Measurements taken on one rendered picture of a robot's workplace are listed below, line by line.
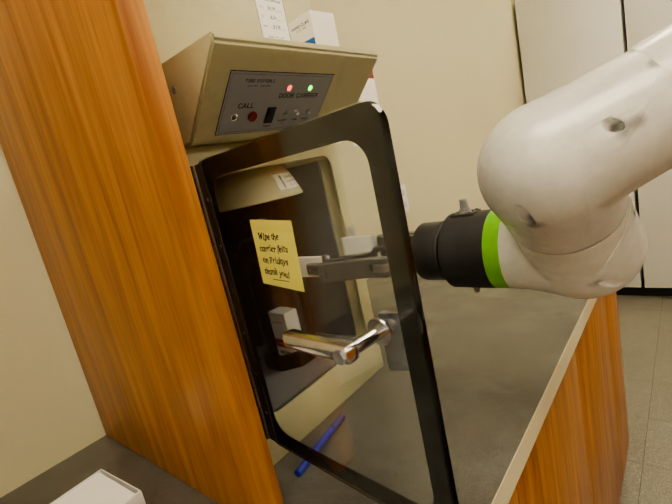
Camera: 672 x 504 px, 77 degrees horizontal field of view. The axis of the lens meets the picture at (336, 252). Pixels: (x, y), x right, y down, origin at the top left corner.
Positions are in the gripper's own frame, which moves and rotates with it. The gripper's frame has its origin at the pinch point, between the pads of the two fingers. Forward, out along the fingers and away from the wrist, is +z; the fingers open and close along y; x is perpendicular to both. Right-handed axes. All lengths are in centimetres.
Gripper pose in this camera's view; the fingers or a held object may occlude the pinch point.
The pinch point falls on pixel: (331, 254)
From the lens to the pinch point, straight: 66.1
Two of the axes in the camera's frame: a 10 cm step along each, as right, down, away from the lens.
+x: 2.1, 9.6, 1.9
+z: -7.5, 0.3, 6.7
